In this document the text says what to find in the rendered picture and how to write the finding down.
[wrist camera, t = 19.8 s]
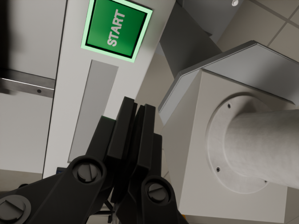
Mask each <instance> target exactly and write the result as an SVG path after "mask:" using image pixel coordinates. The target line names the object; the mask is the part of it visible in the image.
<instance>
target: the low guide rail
mask: <svg viewBox="0 0 299 224"><path fill-rule="evenodd" d="M54 85H55V80H53V79H49V78H44V77H41V76H36V75H31V74H27V73H23V72H18V71H14V70H10V69H6V68H0V88H5V89H10V90H14V91H19V92H25V93H29V94H34V95H39V96H45V97H49V98H53V92H54Z"/></svg>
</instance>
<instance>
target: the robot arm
mask: <svg viewBox="0 0 299 224"><path fill-rule="evenodd" d="M136 110H137V103H135V102H134V99H132V98H129V97H126V96H124V99H123V101H122V104H121V107H120V109H119V112H118V115H117V117H116V120H114V119H111V118H108V117H106V116H101V118H100V120H99V122H98V125H97V127H96V130H95V132H94V135H93V137H92V139H91V142H90V144H89V147H88V149H87V152H86V154H85V155H83V156H79V157H77V158H75V159H74V160H73V161H72V162H71V163H70V164H69V165H68V167H67V168H66V170H65V171H63V172H60V173H58V174H55V175H52V176H49V177H47V178H44V179H41V180H39V181H36V182H34V183H31V184H28V185H25V186H23V187H20V188H17V189H15V190H12V191H9V192H7V193H4V194H2V195H0V224H86V223H87V221H88V219H89V216H91V215H92V214H94V213H96V212H98V211H100V210H101V208H102V206H103V204H104V202H105V201H107V200H108V198H109V196H110V193H111V191H112V189H113V192H112V196H111V200H110V202H111V203H114V205H113V211H115V215H116V216H117V218H118V219H119V224H189V223H188V222H187V221H186V219H185V218H184V217H183V215H182V214H181V213H180V212H179V211H178V208H177V203H176V198H175V193H174V189H173V187H172V186H171V184H170V183H169V182H168V181H167V180H166V179H164V178H163V177H161V171H162V135H159V134H156V133H154V122H155V111H156V107H154V106H152V105H149V104H145V105H144V106H143V105H140V107H139V109H138V112H137V114H136ZM205 154H206V160H207V163H208V166H209V168H210V170H211V172H212V174H213V176H214V177H215V178H216V180H217V181H218V182H219V183H220V184H221V185H222V186H223V187H225V188H227V189H229V190H231V191H233V192H236V193H240V194H251V193H255V192H257V191H260V190H261V189H263V188H264V187H266V186H267V185H268V184H269V183H270V182H272V183H276V184H280V185H284V186H288V187H291V188H296V189H299V109H293V110H281V111H272V110H271V109H270V108H269V107H268V106H267V105H266V104H265V103H264V102H262V101H261V100H259V99H257V98H255V97H252V96H236V97H232V98H230V99H227V100H226V101H224V102H223V103H221V104H220V105H219V106H218V107H217V108H216V109H215V111H214V113H213V114H212V116H211V118H210V120H209V122H208V125H207V128H206V133H205Z"/></svg>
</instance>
